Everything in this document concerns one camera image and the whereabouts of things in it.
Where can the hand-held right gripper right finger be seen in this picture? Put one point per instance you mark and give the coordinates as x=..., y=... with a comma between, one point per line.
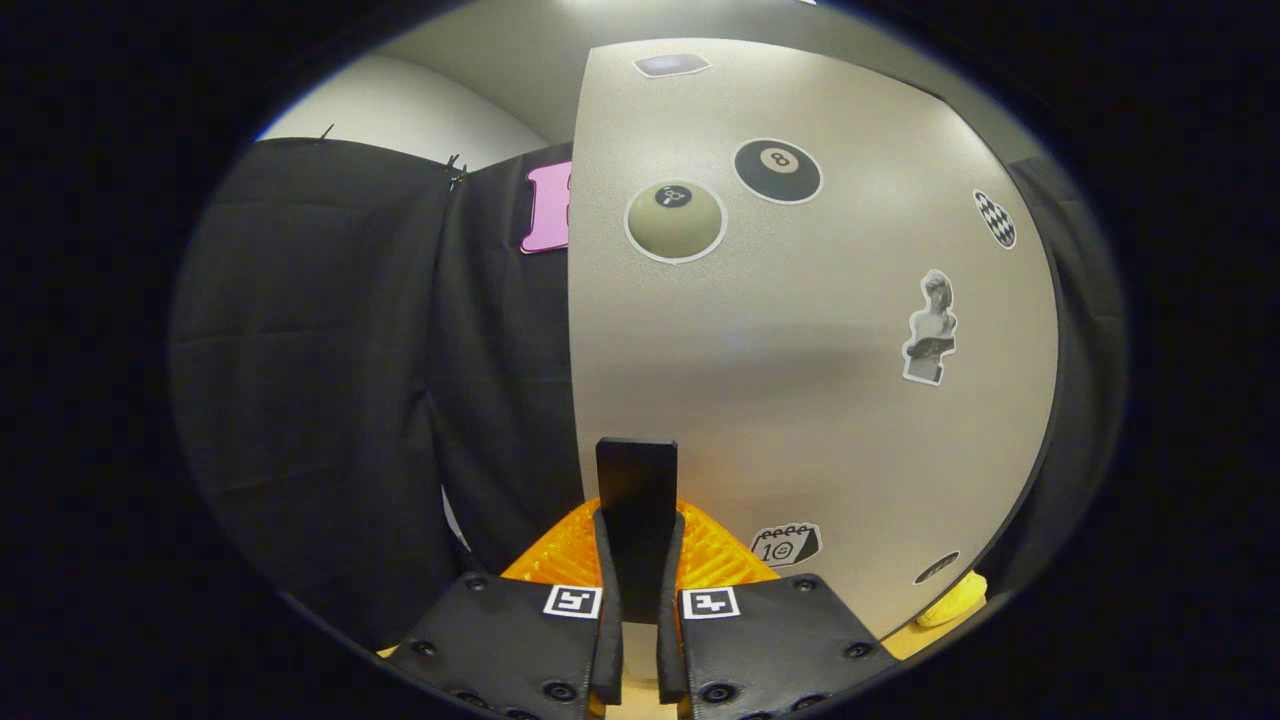
x=670, y=650

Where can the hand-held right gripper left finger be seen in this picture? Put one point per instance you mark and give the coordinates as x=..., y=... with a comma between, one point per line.
x=607, y=640

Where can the grey cabinet door with stickers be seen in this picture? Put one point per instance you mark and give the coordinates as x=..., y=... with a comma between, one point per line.
x=800, y=420

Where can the yellow textured sponge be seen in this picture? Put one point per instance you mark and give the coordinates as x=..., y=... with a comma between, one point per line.
x=950, y=600

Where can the black backdrop cloth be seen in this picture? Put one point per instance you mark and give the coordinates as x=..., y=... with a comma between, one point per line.
x=330, y=400

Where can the small metal clip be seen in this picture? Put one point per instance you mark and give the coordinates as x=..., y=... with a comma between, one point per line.
x=326, y=132
x=455, y=170

